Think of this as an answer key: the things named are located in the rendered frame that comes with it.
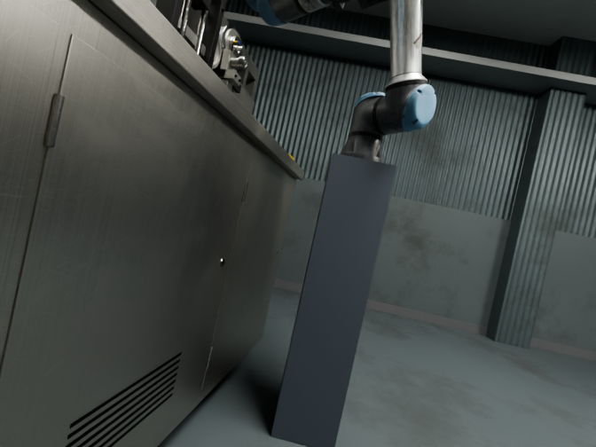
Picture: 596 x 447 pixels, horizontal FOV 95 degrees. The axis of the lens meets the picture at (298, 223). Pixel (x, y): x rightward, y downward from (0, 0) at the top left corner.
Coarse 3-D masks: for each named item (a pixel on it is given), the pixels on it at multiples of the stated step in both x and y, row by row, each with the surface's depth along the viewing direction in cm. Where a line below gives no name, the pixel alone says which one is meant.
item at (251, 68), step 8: (224, 24) 147; (248, 56) 177; (248, 64) 179; (240, 72) 178; (248, 72) 183; (256, 72) 191; (240, 80) 178; (248, 80) 193; (256, 80) 193; (248, 88) 193
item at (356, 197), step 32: (352, 160) 84; (352, 192) 84; (384, 192) 83; (320, 224) 84; (352, 224) 84; (320, 256) 84; (352, 256) 83; (320, 288) 84; (352, 288) 83; (320, 320) 84; (352, 320) 83; (288, 352) 88; (320, 352) 84; (352, 352) 83; (288, 384) 84; (320, 384) 84; (288, 416) 84; (320, 416) 84
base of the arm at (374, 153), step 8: (352, 136) 90; (360, 136) 88; (368, 136) 88; (376, 136) 88; (352, 144) 89; (360, 144) 87; (368, 144) 87; (376, 144) 88; (344, 152) 90; (352, 152) 87; (360, 152) 86; (368, 152) 86; (376, 152) 88; (376, 160) 87
